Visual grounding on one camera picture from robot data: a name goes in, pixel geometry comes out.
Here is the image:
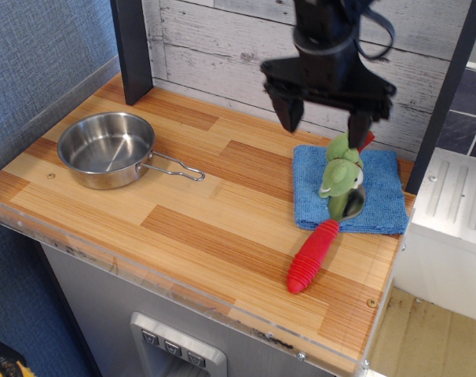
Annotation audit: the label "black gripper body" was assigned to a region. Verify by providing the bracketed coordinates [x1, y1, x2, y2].
[261, 44, 396, 121]

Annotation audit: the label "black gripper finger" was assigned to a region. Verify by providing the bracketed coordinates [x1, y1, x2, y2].
[348, 113, 372, 149]
[270, 95, 304, 133]

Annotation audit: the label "green plush peppers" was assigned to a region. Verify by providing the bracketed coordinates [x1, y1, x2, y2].
[318, 131, 375, 199]

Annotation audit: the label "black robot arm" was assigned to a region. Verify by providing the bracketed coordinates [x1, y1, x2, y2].
[261, 1, 396, 148]

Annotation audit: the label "blue cloth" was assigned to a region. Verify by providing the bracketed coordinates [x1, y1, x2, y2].
[292, 145, 409, 235]

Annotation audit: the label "white ridged appliance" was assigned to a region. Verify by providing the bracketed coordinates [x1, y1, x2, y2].
[394, 148, 476, 320]

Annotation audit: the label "small steel pot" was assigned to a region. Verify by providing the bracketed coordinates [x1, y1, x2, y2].
[57, 112, 206, 190]

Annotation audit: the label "clear acrylic edge guard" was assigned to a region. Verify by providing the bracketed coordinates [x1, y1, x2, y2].
[0, 186, 401, 376]

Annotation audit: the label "silver dispenser panel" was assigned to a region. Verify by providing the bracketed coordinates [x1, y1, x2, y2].
[130, 312, 228, 376]

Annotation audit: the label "dark grey right post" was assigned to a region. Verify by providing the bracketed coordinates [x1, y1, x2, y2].
[405, 1, 476, 195]

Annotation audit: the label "dark grey post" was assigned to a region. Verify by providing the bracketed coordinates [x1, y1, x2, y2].
[110, 0, 153, 105]
[405, 1, 476, 195]

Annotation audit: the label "red handled metal spoon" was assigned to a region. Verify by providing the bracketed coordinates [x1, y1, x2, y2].
[287, 186, 366, 294]

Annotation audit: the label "dark grey left post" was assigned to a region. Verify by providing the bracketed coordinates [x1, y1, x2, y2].
[110, 0, 153, 105]

